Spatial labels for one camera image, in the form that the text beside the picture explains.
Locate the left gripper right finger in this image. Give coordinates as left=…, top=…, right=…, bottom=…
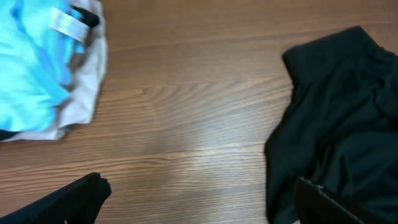
left=294, top=178, right=386, bottom=224

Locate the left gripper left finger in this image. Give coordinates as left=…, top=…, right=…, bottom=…
left=1, top=172, right=111, bottom=224

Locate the black t-shirt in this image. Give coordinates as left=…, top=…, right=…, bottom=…
left=265, top=26, right=397, bottom=223

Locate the beige folded garment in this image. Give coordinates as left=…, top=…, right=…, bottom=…
left=2, top=0, right=108, bottom=142

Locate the light blue printed t-shirt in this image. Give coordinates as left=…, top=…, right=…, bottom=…
left=1, top=0, right=82, bottom=133

